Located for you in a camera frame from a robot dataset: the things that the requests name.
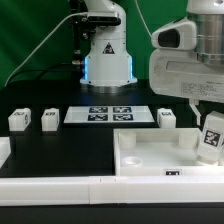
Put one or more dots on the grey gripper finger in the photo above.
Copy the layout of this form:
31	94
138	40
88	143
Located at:
194	105

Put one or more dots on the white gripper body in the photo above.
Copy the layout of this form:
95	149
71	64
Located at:
180	74

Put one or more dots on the white square tabletop part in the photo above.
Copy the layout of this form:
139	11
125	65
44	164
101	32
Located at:
160	152

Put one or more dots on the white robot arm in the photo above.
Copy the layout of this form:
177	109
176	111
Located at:
108	66

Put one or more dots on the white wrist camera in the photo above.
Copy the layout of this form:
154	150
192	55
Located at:
178	35

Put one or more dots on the white marker base plate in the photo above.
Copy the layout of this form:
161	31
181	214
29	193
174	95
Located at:
108	114

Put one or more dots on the black camera stand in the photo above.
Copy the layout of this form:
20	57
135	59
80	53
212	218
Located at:
78	21

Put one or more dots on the white front obstacle rail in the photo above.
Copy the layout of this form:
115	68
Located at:
110	190

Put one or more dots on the white obstacle rail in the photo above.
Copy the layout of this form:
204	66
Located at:
5	149
110	190

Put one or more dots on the white left obstacle rail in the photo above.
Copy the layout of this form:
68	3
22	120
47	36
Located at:
5	149

